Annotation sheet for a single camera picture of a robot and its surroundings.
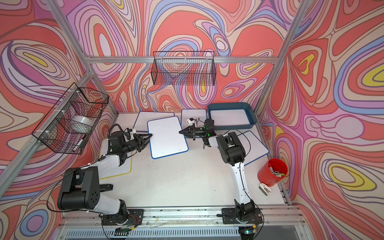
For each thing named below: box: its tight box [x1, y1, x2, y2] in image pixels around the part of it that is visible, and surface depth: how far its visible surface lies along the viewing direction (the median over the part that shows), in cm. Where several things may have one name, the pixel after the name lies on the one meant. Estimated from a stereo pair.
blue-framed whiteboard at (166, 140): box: [147, 116, 189, 160], surface depth 90 cm
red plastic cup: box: [257, 158, 288, 187], surface depth 80 cm
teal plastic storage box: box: [207, 102, 257, 130], surface depth 120 cm
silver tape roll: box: [69, 115, 95, 134], surface depth 73 cm
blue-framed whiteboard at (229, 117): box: [210, 109, 250, 126], surface depth 119 cm
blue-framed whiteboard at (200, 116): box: [181, 109, 208, 130], surface depth 121 cm
